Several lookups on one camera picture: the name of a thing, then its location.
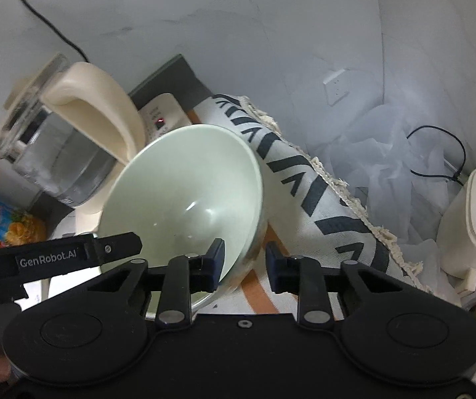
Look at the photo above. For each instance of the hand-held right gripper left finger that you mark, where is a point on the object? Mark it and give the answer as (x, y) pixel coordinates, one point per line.
(218, 264)

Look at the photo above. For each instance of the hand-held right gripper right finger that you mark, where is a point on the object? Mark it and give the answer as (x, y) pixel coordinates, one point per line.
(273, 268)

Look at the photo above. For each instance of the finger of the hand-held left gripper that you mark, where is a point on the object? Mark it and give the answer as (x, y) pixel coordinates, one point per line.
(119, 246)

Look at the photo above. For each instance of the pale green ceramic bowl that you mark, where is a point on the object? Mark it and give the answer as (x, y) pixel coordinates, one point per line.
(179, 191)

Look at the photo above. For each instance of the orange juice bottle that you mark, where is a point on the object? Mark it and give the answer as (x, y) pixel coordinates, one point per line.
(9, 224)

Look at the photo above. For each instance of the patterned white tablecloth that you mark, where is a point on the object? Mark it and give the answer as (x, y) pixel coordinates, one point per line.
(325, 199)

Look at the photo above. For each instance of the white sheer fabric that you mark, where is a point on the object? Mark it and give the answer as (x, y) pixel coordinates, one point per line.
(387, 166)

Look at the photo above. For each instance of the cream floor appliance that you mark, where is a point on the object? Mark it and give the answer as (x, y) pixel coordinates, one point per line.
(474, 232)

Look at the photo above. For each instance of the white wall socket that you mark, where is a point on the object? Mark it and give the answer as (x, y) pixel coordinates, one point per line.
(338, 87)

